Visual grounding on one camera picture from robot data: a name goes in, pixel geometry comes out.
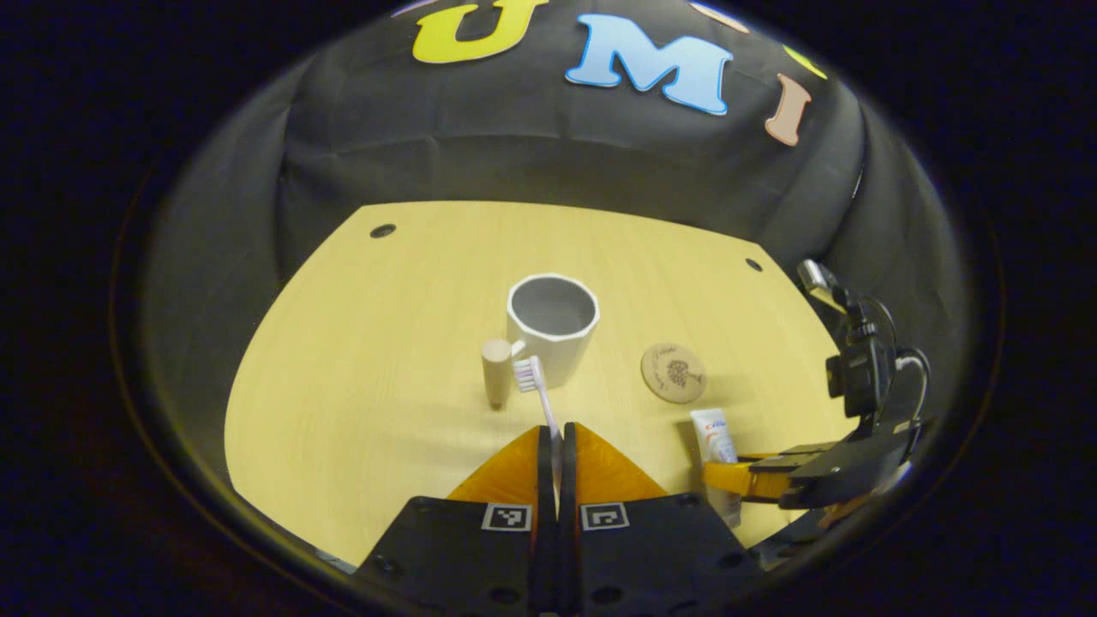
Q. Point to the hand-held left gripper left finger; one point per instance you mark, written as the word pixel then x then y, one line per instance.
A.
pixel 546 480

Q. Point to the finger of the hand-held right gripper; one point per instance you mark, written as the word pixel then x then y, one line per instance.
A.
pixel 754 484
pixel 797 454

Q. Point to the white toothpaste tube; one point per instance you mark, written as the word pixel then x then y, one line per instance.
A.
pixel 711 433

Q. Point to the wooden desktop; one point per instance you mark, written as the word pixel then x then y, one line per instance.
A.
pixel 386 343

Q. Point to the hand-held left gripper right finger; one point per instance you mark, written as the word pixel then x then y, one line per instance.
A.
pixel 569 480

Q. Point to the white toothbrush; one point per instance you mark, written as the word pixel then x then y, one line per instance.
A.
pixel 527 374

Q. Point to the round wooden coaster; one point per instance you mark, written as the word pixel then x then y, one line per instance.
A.
pixel 674 374

